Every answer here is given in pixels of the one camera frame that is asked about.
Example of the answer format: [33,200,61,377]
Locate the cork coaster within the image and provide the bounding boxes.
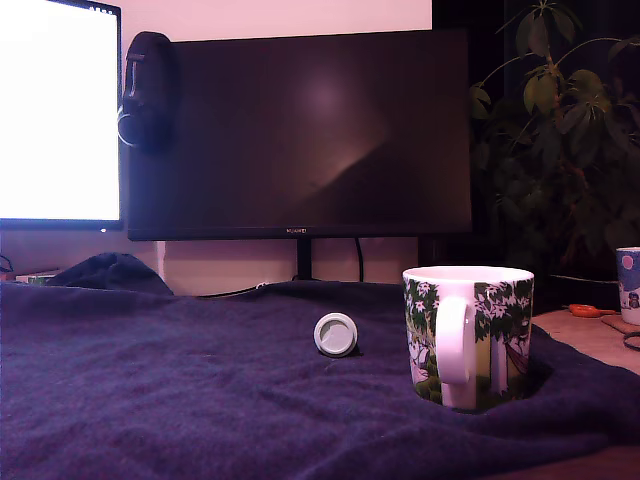
[601,313,640,335]

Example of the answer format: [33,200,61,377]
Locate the black cable on table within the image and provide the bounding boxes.
[197,282,266,298]

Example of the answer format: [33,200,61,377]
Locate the blue and white mug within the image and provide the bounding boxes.
[615,246,640,326]

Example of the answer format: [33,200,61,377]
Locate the lit white computer monitor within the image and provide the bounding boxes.
[0,0,124,232]

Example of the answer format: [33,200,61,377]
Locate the black headphones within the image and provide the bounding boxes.
[117,30,177,154]

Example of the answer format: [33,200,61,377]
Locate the green houseplant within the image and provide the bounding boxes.
[469,0,640,281]

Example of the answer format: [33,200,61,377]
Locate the pale green capsule lid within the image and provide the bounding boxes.
[313,312,359,358]

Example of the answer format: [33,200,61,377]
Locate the dark blue cloth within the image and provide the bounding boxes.
[0,251,640,480]

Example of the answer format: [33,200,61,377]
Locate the small green white box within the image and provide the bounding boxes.
[14,269,61,287]

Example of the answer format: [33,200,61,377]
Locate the dark black computer monitor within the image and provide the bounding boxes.
[127,28,474,242]

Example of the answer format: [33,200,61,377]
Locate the white mug with tree print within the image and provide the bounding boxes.
[402,265,536,414]

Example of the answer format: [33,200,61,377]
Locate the black monitor stand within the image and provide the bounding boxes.
[294,238,314,281]

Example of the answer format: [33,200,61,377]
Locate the orange scissors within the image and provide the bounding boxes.
[568,302,617,319]

